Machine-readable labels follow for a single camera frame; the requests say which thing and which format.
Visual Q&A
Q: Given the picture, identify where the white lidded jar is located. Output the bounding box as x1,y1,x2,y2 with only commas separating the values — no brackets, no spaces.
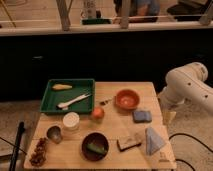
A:
63,112,80,130

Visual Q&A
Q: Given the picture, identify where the person in blue shirt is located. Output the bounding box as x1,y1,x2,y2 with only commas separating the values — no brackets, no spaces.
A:
113,0,160,24

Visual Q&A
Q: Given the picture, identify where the small metal cup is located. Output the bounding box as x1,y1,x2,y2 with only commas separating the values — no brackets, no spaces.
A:
47,126,62,144

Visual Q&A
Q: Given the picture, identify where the yellow corn cob toy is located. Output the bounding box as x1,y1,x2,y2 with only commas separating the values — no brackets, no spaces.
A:
52,84,72,90

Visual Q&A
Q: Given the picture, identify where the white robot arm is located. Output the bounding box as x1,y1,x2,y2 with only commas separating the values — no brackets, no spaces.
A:
158,62,213,125

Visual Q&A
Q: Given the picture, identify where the green plastic tray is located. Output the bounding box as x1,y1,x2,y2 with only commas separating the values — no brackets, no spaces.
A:
40,78,95,115

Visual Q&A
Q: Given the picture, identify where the brown chalkboard eraser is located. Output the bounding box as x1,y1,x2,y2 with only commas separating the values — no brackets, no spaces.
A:
117,135,142,152

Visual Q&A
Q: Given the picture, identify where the brown grape bunch toy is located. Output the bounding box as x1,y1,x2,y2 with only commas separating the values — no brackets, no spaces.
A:
30,138,47,167

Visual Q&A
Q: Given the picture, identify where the white bottle on green base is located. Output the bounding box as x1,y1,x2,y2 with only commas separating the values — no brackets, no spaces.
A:
81,0,111,25

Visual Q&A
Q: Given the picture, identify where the dark brown bowl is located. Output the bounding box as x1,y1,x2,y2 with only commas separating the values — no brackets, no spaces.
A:
81,132,109,161

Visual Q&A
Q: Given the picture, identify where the blue folded cloth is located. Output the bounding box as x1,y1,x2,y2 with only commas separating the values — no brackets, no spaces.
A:
145,127,166,156

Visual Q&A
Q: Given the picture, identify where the green pepper toy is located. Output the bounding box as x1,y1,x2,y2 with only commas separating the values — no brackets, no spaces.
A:
87,143,107,155

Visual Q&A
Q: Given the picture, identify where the black pole stand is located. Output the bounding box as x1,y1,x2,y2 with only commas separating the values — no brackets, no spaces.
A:
9,122,25,171

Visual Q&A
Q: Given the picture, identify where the small dark screw piece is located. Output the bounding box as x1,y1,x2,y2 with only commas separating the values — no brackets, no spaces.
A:
99,98,113,106

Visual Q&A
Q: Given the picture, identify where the black floor cable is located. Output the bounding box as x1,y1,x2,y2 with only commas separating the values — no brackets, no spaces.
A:
168,132,213,171

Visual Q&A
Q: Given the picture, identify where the white plastic spatula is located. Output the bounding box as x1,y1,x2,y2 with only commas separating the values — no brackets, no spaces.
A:
57,94,91,110

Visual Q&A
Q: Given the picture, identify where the orange peach toy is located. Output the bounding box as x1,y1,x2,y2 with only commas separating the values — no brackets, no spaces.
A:
92,107,105,119

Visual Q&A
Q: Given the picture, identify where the orange plastic bowl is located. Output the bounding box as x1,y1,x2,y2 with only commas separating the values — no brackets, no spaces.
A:
115,89,140,110

